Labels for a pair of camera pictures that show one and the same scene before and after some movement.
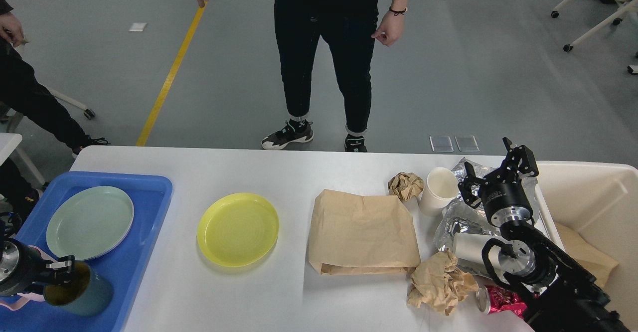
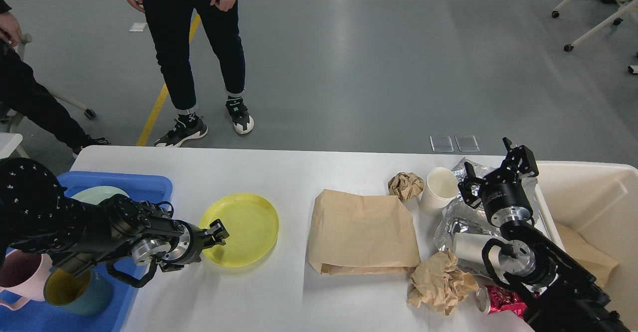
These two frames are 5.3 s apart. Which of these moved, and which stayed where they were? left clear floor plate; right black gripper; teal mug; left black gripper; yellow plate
Moved: left black gripper
Stayed: yellow plate; teal mug; right black gripper; left clear floor plate
